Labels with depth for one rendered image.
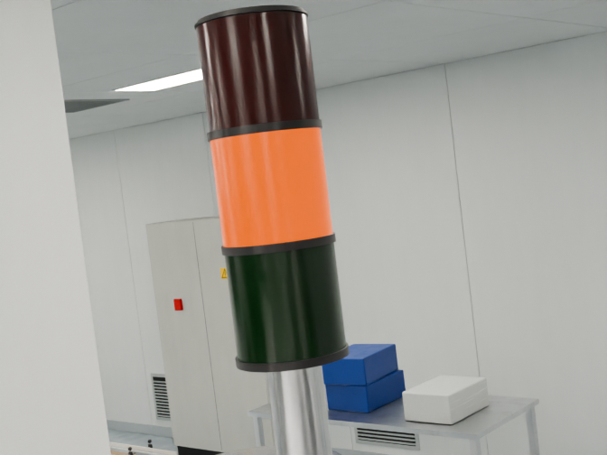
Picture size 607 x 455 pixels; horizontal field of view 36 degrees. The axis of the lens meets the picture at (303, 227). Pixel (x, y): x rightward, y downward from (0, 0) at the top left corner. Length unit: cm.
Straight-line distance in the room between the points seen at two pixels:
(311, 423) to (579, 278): 581
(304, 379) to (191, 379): 759
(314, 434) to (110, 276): 885
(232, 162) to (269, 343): 8
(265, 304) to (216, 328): 724
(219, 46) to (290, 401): 15
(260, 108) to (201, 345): 743
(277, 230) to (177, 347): 765
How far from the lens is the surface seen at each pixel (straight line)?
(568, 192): 615
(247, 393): 754
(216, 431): 792
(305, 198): 39
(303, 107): 39
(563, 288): 626
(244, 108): 39
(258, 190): 38
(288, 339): 39
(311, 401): 41
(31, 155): 202
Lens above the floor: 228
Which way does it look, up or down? 3 degrees down
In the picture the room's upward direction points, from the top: 7 degrees counter-clockwise
